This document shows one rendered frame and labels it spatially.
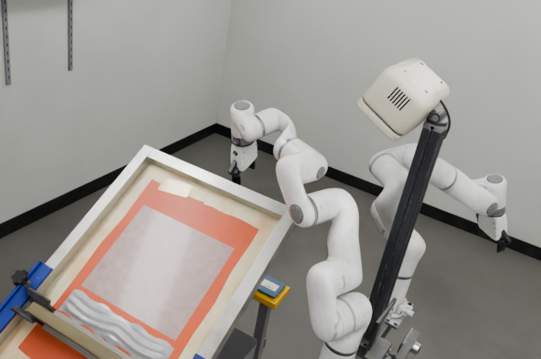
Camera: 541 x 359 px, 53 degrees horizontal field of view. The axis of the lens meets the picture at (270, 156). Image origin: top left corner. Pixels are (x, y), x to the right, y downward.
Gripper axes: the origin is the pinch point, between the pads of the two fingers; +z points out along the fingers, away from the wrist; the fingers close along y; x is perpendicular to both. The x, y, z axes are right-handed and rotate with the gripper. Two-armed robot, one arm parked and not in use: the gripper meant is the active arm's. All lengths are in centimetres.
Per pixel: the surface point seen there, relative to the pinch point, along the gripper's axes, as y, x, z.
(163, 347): -63, -15, 5
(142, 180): -24.4, 23.1, -4.9
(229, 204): -19.8, -7.7, -6.2
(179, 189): -22.0, 9.8, -5.6
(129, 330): -64, -4, 5
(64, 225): 37, 181, 167
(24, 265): -7, 165, 154
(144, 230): -38.4, 11.1, -1.3
